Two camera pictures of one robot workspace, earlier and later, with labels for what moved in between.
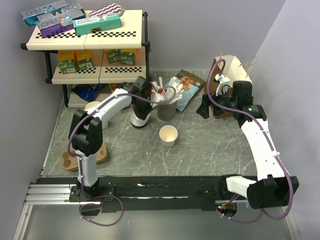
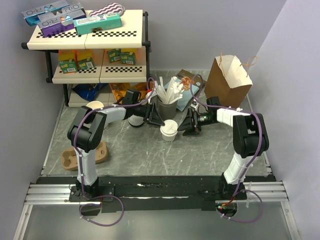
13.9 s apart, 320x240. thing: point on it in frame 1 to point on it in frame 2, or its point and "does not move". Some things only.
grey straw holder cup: (167, 112) does not move
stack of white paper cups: (89, 105) does not move
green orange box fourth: (128, 58) does not move
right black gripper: (203, 109) to (192, 128)
